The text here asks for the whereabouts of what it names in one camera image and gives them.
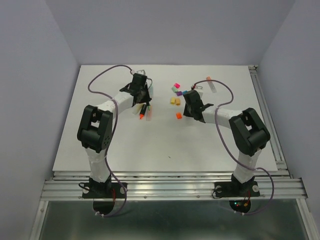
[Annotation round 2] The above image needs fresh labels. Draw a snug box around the pastel green highlighter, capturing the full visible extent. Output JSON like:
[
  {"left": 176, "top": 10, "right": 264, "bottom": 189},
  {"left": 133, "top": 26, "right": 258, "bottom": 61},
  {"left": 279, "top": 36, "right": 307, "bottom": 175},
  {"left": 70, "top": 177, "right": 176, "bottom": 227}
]
[{"left": 148, "top": 85, "right": 154, "bottom": 98}]

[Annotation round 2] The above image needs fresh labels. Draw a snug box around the orange pen cap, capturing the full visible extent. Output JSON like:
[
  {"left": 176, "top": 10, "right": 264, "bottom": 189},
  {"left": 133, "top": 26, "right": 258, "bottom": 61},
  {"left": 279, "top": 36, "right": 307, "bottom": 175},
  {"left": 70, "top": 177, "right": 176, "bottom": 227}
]
[{"left": 176, "top": 112, "right": 182, "bottom": 119}]

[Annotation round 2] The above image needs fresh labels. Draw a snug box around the pastel peach pen cap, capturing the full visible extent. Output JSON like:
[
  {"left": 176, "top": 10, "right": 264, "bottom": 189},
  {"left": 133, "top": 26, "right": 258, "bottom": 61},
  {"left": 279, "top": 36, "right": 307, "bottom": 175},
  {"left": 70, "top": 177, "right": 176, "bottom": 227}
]
[{"left": 175, "top": 98, "right": 181, "bottom": 106}]

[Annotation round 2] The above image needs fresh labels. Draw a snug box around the pastel yellow highlighter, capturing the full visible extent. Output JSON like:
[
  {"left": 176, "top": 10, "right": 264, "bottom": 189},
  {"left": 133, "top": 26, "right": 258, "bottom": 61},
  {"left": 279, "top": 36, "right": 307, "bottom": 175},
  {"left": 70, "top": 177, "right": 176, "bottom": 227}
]
[{"left": 132, "top": 103, "right": 144, "bottom": 115}]

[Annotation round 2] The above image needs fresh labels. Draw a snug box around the pastel yellow pen cap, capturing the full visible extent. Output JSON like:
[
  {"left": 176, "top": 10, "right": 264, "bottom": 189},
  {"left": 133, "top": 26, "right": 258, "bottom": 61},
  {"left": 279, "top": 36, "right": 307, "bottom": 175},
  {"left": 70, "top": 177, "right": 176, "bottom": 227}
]
[{"left": 170, "top": 97, "right": 176, "bottom": 105}]

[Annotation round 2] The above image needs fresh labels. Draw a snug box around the black highlighter orange cap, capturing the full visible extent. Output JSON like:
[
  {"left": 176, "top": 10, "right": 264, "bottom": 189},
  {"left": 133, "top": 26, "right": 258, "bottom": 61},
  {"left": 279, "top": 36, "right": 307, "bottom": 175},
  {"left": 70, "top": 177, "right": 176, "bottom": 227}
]
[{"left": 139, "top": 104, "right": 148, "bottom": 120}]

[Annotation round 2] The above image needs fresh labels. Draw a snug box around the pastel peach highlighter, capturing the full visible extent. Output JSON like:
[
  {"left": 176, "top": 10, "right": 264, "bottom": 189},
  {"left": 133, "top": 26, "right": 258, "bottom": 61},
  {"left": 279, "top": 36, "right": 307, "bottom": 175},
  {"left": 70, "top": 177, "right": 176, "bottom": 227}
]
[{"left": 146, "top": 105, "right": 153, "bottom": 121}]

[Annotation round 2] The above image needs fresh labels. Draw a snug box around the pastel green pen cap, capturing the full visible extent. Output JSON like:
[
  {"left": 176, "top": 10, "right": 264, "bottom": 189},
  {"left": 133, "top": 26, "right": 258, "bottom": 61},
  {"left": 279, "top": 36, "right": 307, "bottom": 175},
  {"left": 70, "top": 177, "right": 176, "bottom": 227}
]
[{"left": 171, "top": 86, "right": 178, "bottom": 93}]

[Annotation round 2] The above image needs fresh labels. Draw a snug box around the pastel orange highlighter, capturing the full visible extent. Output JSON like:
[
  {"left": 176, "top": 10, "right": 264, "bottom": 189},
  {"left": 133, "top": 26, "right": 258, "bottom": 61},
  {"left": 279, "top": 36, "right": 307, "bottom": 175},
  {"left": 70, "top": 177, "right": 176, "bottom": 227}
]
[{"left": 206, "top": 76, "right": 217, "bottom": 93}]

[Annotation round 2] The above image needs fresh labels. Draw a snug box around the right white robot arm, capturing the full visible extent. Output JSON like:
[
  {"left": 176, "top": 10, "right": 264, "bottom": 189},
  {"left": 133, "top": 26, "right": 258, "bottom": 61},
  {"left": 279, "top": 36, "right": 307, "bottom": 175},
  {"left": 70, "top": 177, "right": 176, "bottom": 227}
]
[{"left": 183, "top": 89, "right": 271, "bottom": 195}]

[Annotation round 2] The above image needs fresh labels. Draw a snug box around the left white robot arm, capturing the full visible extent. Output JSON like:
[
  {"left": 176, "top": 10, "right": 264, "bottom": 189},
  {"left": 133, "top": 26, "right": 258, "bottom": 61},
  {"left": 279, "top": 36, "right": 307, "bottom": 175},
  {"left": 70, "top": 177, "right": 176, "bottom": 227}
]
[{"left": 77, "top": 72, "right": 152, "bottom": 197}]

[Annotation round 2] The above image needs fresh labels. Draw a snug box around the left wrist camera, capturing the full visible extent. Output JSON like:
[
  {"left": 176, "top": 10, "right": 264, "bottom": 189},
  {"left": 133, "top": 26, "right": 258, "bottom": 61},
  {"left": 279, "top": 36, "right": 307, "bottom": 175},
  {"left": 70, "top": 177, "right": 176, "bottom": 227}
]
[{"left": 130, "top": 69, "right": 146, "bottom": 75}]

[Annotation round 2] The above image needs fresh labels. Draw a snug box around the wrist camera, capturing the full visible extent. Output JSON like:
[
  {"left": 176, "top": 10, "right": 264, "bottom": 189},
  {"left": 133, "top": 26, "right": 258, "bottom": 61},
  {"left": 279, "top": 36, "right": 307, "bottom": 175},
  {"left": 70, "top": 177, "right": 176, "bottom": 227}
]
[
  {"left": 130, "top": 69, "right": 146, "bottom": 75},
  {"left": 191, "top": 85, "right": 204, "bottom": 98}
]

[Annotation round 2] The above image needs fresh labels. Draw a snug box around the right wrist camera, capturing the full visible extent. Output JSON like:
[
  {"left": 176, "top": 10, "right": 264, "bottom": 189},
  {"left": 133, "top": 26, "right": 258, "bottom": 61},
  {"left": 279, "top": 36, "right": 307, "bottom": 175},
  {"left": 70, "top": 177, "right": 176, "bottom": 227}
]
[{"left": 191, "top": 85, "right": 204, "bottom": 98}]

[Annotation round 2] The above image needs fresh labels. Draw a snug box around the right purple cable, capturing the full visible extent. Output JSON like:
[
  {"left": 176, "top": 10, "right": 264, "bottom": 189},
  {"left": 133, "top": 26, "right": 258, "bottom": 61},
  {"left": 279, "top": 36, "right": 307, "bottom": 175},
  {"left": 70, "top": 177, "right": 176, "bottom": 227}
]
[{"left": 192, "top": 79, "right": 276, "bottom": 217}]

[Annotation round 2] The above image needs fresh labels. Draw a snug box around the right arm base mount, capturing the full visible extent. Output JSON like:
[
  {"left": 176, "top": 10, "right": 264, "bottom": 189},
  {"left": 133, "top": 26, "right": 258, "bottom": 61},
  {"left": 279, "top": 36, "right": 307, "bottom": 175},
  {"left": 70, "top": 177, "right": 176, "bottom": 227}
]
[{"left": 211, "top": 174, "right": 261, "bottom": 215}]

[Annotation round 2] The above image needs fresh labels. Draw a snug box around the aluminium right side rail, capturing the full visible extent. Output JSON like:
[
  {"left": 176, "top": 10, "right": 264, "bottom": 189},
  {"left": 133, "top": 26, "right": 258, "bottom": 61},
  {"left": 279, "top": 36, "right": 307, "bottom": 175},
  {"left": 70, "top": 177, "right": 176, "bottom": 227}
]
[{"left": 248, "top": 65, "right": 292, "bottom": 178}]

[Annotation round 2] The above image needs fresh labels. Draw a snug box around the aluminium rail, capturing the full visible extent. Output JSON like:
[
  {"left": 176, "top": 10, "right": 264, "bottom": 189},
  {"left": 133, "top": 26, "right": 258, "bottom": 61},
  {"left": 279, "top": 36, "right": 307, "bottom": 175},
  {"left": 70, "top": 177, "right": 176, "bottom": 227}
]
[
  {"left": 248, "top": 65, "right": 292, "bottom": 178},
  {"left": 29, "top": 168, "right": 311, "bottom": 240}
]

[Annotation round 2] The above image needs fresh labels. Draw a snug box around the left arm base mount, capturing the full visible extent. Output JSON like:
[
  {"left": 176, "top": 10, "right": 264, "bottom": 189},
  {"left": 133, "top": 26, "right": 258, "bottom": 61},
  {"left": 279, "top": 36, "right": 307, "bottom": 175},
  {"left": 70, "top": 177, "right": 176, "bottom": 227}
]
[{"left": 78, "top": 182, "right": 128, "bottom": 218}]

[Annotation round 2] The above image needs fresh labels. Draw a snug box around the aluminium front rail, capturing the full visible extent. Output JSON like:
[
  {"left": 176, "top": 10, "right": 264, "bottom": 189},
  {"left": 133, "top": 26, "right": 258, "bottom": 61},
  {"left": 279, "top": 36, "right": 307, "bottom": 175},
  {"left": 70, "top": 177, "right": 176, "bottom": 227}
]
[{"left": 29, "top": 168, "right": 311, "bottom": 240}]

